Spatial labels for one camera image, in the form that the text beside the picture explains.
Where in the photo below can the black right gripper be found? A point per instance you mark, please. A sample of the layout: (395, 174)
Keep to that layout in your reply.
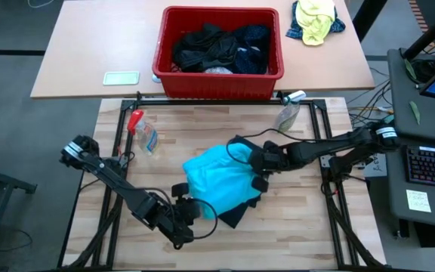
(270, 158)

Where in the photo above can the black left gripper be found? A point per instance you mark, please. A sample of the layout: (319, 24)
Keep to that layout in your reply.
(181, 223)

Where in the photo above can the turquoise shorts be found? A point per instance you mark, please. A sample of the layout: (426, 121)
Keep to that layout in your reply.
(221, 177)

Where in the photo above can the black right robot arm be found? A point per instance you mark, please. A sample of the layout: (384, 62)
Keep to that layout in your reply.
(338, 147)

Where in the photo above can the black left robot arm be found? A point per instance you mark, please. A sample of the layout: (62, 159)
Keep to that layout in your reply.
(115, 181)

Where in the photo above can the red plastic laundry bin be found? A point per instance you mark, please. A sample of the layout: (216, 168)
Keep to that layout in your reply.
(217, 87)

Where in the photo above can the slim clear spray bottle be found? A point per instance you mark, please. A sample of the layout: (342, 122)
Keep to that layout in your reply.
(288, 113)

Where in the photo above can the grey labelled plate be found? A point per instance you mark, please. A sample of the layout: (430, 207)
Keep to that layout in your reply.
(376, 166)

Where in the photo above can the dark blue patterned garment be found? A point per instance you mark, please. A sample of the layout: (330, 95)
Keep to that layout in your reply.
(255, 49)

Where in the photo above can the small white round object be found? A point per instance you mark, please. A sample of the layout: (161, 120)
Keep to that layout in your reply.
(155, 78)

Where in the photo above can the pale green phone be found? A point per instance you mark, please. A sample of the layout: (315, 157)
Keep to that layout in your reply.
(121, 78)

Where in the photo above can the grey computer desk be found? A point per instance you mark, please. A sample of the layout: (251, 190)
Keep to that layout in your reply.
(402, 113)

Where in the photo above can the pale yellow paper note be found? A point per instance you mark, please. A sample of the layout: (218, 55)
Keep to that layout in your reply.
(418, 200)

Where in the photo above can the yellow garment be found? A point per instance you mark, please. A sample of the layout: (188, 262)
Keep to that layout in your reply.
(315, 22)

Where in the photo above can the black backlit keyboard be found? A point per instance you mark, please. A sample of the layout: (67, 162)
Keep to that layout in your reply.
(434, 168)

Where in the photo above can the yellow and blue cloth pile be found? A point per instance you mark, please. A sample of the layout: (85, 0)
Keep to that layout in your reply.
(338, 26)

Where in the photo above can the beige side table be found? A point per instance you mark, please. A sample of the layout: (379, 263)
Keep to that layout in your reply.
(96, 45)

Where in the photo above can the black aluminium table frame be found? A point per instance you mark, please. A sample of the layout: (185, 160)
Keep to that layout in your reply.
(217, 102)

